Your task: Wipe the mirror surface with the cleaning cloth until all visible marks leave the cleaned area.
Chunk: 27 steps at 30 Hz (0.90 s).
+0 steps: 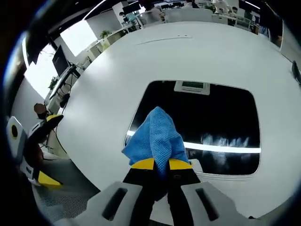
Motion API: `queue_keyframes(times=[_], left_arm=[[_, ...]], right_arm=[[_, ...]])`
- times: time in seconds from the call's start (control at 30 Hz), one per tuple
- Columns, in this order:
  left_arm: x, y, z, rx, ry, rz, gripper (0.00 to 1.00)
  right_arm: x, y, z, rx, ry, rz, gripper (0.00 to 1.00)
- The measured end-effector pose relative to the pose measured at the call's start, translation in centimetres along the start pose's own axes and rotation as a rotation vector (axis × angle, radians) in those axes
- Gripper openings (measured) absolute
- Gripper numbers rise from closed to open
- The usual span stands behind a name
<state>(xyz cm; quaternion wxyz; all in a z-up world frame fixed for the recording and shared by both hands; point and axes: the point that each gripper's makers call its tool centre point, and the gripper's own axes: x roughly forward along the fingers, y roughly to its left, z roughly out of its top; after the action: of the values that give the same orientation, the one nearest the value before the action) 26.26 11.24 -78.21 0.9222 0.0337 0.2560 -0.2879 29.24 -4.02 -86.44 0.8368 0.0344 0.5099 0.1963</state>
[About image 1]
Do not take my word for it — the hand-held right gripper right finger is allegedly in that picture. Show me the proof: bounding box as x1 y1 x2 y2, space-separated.
167 157 264 226

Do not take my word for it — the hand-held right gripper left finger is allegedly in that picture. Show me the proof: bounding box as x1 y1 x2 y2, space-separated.
54 157 156 226

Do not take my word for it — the blue cleaning cloth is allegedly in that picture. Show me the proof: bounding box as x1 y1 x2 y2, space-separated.
121 106 190 202

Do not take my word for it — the black mesh chair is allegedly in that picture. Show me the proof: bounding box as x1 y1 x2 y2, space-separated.
32 180 102 222

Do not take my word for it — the black monitor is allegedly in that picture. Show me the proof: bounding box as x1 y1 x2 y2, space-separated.
52 45 71 75

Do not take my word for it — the black curved object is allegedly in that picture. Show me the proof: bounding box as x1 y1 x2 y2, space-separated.
291 60 301 84

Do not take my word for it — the white desk partition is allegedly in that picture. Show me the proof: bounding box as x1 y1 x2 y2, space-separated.
163 8 213 24

